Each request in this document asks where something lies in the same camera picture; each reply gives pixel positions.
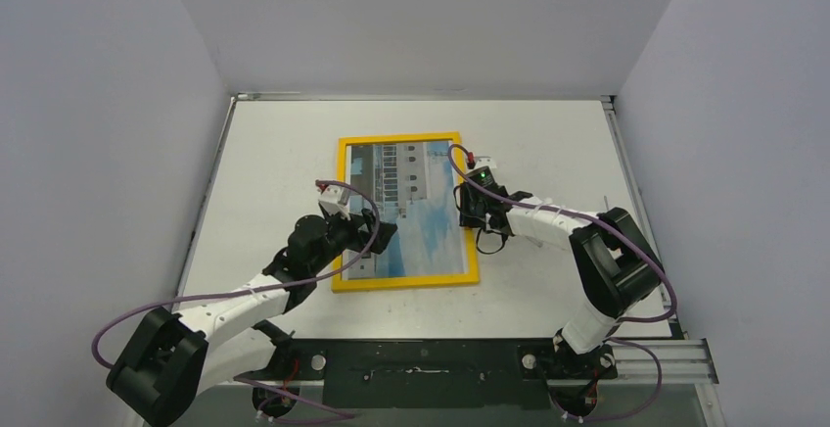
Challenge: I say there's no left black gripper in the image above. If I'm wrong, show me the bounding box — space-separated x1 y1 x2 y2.
310 206 395 275

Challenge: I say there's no yellow wooden photo frame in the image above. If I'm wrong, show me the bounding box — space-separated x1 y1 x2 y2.
331 132 480 293

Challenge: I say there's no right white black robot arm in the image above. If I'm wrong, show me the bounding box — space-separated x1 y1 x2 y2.
453 167 663 378

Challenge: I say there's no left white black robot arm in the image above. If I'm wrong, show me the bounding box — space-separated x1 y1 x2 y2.
106 209 397 426

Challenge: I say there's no blue building photo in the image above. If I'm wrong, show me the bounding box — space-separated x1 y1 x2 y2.
343 140 468 281

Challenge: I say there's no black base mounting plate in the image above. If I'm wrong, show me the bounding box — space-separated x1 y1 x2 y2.
246 338 618 409

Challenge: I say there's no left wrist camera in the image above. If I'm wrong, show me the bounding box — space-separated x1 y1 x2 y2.
318 184 350 220

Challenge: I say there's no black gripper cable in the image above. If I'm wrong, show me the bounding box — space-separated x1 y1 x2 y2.
474 225 510 257

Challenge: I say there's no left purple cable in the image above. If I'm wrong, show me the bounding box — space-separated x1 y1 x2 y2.
91 179 383 427

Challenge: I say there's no purple cable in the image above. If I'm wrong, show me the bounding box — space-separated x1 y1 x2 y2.
91 179 383 427
447 143 679 424

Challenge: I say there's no aluminium rail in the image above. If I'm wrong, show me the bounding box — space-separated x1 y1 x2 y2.
611 339 719 385

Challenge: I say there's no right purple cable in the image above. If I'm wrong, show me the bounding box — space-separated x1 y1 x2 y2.
447 143 679 424

